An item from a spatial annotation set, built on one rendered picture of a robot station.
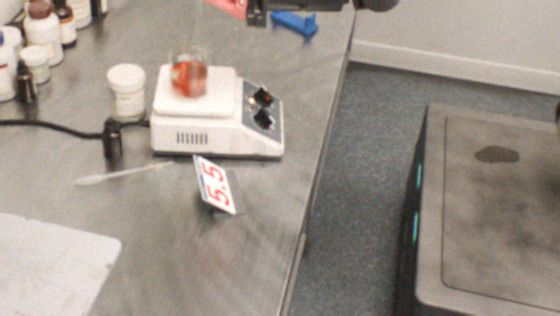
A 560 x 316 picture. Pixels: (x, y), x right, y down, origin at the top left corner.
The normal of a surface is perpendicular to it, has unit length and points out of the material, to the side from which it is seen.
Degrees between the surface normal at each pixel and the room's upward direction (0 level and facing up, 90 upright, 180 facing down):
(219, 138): 90
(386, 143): 0
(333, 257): 0
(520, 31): 90
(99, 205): 0
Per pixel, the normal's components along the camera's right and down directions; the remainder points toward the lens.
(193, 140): -0.04, 0.61
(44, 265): 0.02, -0.79
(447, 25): -0.27, 0.58
